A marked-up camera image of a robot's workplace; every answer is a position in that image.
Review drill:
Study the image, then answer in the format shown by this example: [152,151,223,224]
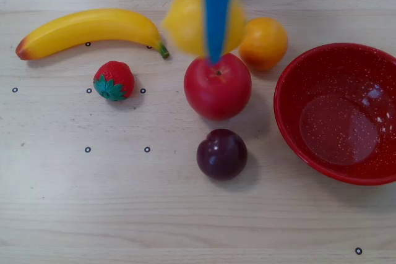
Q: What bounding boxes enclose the dark purple toy plum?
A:
[196,128,248,181]

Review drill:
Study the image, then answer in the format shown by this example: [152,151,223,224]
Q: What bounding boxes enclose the orange toy peach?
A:
[238,16,289,72]

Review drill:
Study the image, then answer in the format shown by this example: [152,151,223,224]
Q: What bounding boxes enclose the red toy apple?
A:
[183,52,252,122]

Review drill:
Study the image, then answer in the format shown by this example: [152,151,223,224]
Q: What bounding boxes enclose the yellow toy lemon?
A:
[160,0,248,58]

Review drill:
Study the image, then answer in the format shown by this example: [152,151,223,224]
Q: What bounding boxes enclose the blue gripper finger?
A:
[187,0,251,64]

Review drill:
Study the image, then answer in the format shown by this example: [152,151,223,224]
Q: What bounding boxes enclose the yellow toy banana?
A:
[15,8,170,61]

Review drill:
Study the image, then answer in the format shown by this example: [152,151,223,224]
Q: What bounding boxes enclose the red speckled bowl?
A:
[273,42,396,187]

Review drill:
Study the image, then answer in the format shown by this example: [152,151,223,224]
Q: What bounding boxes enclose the red toy strawberry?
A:
[93,61,136,102]

